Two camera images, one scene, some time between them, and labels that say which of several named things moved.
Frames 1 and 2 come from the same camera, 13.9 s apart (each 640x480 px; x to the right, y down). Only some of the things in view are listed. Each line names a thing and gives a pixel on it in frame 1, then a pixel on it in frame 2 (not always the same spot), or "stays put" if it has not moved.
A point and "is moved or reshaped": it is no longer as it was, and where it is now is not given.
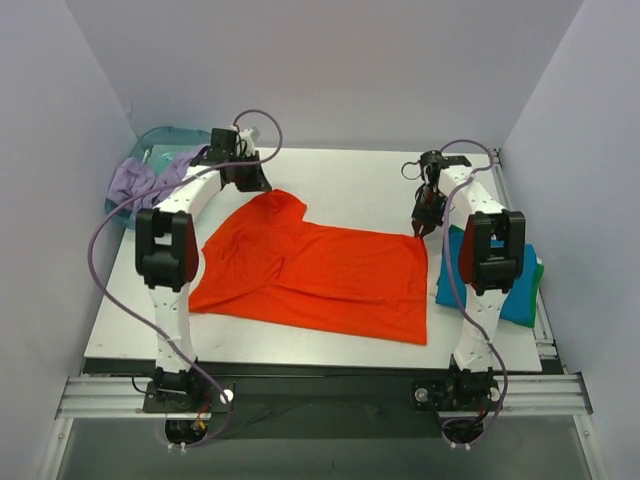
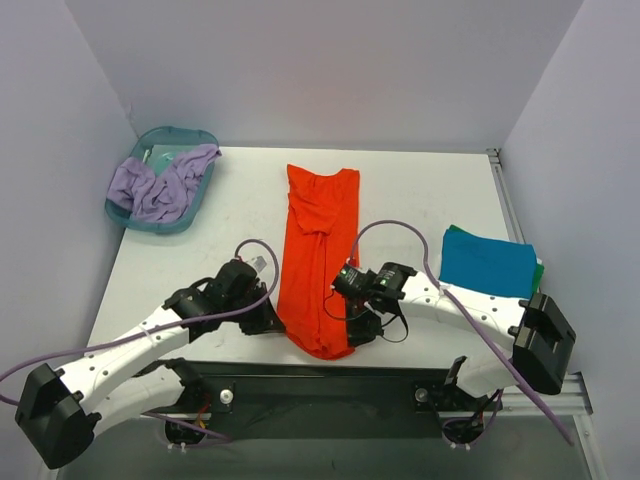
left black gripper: [251, 177] to [264, 316]
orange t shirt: [263, 261] is moved or reshaped
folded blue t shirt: [517, 302] stays put
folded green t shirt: [539, 271] stays put
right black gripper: [426, 214] to [362, 326]
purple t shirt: [132, 176] stays put
